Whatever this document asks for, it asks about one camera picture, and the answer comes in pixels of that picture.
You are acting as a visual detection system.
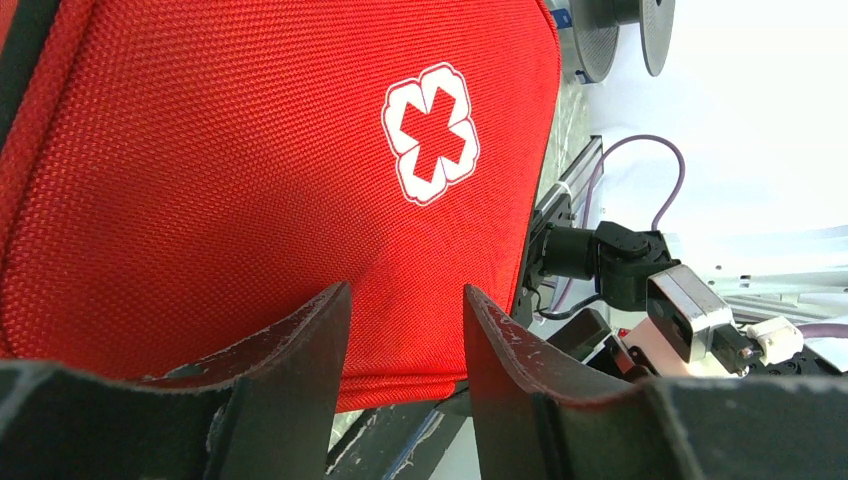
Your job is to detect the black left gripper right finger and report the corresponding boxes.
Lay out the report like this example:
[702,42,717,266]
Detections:
[463,285,847,479]

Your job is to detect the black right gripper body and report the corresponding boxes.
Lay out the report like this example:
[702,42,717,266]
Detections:
[547,308,656,383]

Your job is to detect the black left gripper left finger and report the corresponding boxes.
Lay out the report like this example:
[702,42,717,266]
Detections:
[1,283,352,479]

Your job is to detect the red medicine kit case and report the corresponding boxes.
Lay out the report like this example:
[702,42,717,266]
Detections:
[1,1,561,412]

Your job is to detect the grey filament spool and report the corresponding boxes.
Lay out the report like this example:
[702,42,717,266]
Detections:
[570,0,676,83]

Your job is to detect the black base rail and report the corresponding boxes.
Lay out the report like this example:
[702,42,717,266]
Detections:
[323,136,602,479]

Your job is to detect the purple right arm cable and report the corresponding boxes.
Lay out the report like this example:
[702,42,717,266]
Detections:
[549,134,848,342]

